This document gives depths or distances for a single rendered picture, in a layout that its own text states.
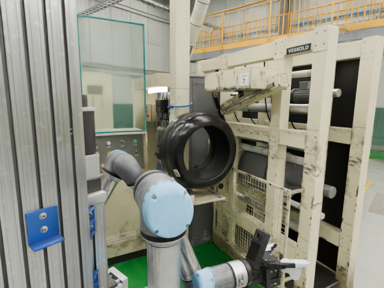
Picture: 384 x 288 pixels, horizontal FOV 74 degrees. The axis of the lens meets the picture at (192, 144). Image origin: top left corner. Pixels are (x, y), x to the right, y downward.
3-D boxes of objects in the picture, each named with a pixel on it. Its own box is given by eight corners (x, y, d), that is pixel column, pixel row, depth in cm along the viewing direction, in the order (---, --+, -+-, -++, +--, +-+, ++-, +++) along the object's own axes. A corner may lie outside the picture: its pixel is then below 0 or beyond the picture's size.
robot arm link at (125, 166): (136, 152, 117) (180, 228, 136) (128, 149, 126) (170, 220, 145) (114, 167, 112) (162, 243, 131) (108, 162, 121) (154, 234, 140)
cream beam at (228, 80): (203, 91, 219) (203, 74, 217) (227, 92, 230) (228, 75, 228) (250, 88, 166) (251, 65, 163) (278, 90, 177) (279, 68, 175)
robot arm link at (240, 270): (223, 258, 79) (237, 270, 71) (235, 254, 81) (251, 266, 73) (224, 281, 79) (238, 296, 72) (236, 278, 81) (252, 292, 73)
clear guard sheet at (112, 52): (83, 134, 217) (75, 14, 201) (146, 131, 242) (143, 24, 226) (83, 134, 215) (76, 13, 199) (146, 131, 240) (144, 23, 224)
